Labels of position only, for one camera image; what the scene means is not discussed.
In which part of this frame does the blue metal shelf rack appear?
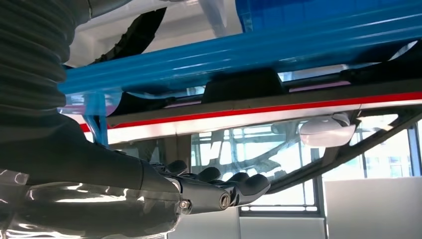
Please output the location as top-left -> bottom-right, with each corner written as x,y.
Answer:
57,0 -> 422,147

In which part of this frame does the white car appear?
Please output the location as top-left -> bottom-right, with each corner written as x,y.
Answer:
76,62 -> 422,195

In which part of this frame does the red barrier belt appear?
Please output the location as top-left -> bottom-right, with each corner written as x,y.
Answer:
80,92 -> 422,133

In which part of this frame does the white car side mirror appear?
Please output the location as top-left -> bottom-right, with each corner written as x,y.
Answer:
299,113 -> 357,148

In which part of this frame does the blue plastic crate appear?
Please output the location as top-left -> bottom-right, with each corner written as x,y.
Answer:
235,0 -> 422,34

